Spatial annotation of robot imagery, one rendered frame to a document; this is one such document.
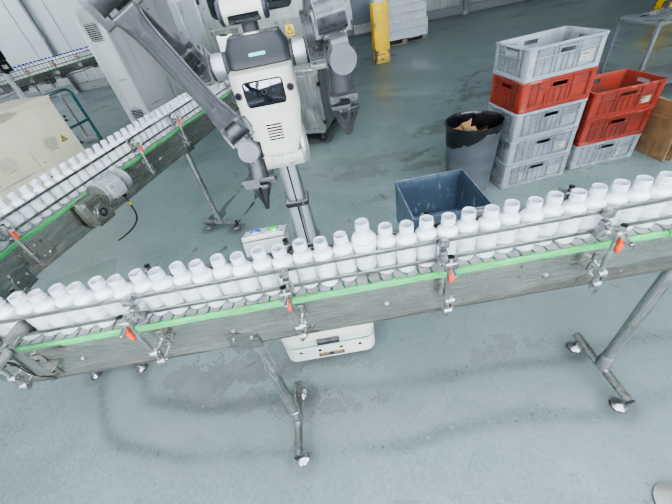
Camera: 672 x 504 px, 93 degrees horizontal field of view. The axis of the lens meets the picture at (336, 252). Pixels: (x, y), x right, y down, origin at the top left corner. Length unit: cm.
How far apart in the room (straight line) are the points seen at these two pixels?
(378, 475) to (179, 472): 97
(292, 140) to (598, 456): 184
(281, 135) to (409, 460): 152
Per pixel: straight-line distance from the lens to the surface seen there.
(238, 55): 138
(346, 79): 86
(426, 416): 184
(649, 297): 170
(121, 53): 671
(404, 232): 90
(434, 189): 162
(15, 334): 133
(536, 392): 200
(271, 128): 135
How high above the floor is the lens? 171
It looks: 41 degrees down
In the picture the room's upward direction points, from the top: 12 degrees counter-clockwise
